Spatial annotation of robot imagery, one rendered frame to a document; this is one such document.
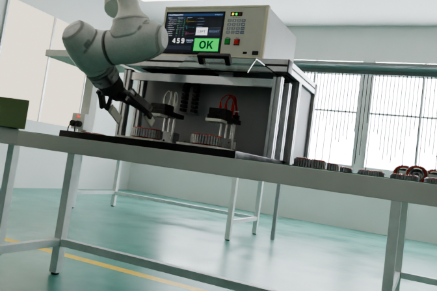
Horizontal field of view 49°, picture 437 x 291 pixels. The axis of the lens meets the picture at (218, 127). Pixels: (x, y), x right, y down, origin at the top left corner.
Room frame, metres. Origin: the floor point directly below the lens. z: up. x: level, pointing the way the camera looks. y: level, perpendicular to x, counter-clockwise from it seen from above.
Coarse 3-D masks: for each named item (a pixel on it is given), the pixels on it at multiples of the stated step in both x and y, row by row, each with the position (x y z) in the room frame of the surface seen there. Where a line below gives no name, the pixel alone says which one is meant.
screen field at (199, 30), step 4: (196, 28) 1.79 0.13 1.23; (200, 28) 1.78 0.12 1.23; (204, 28) 1.78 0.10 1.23; (208, 28) 1.77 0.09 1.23; (212, 28) 1.76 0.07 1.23; (216, 28) 1.75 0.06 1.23; (196, 32) 1.79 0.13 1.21; (200, 32) 1.78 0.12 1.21; (204, 32) 1.77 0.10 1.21; (208, 32) 1.77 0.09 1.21; (212, 32) 1.76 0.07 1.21; (216, 32) 1.75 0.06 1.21
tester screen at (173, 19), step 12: (168, 24) 1.84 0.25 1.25; (180, 24) 1.82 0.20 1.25; (192, 24) 1.80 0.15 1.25; (204, 24) 1.78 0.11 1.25; (216, 24) 1.76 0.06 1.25; (168, 36) 1.84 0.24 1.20; (180, 36) 1.82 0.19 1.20; (192, 36) 1.80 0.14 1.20; (204, 36) 1.77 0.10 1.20; (216, 36) 1.75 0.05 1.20; (192, 48) 1.79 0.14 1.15
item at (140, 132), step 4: (132, 128) 1.68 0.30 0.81; (136, 128) 1.66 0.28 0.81; (140, 128) 1.65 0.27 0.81; (144, 128) 1.65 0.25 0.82; (132, 132) 1.67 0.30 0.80; (136, 132) 1.66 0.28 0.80; (140, 132) 1.65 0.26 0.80; (144, 132) 1.65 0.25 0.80; (148, 132) 1.65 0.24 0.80; (152, 132) 1.65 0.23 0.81; (156, 132) 1.66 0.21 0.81; (160, 132) 1.68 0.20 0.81; (136, 136) 1.67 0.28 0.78; (140, 136) 1.65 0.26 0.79; (144, 136) 1.65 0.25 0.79; (148, 136) 1.65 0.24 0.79; (152, 136) 1.65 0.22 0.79; (156, 136) 1.66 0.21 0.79; (160, 136) 1.68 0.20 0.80
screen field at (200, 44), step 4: (196, 40) 1.79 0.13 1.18; (200, 40) 1.78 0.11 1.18; (204, 40) 1.77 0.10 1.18; (208, 40) 1.77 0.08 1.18; (212, 40) 1.76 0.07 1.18; (216, 40) 1.75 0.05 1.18; (196, 44) 1.79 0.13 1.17; (200, 44) 1.78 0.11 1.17; (204, 44) 1.77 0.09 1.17; (208, 44) 1.76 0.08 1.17; (212, 44) 1.76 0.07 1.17; (216, 44) 1.75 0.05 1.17; (196, 48) 1.78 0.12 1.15; (200, 48) 1.78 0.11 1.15; (204, 48) 1.77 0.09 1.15; (208, 48) 1.76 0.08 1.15; (212, 48) 1.76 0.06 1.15; (216, 48) 1.75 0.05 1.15
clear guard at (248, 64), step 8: (192, 56) 1.53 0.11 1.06; (184, 64) 1.50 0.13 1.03; (192, 64) 1.48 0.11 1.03; (200, 64) 1.47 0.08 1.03; (208, 64) 1.46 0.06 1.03; (216, 64) 1.45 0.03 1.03; (224, 64) 1.44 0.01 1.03; (232, 64) 1.43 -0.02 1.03; (240, 64) 1.42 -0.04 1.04; (248, 64) 1.41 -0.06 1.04; (256, 64) 1.50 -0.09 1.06; (264, 64) 1.50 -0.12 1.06; (216, 72) 1.73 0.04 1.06; (224, 72) 1.70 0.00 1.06; (232, 72) 1.69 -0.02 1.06; (240, 72) 1.40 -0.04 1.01; (248, 72) 1.65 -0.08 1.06; (256, 72) 1.63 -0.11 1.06; (264, 72) 1.61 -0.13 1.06; (272, 72) 1.59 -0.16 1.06
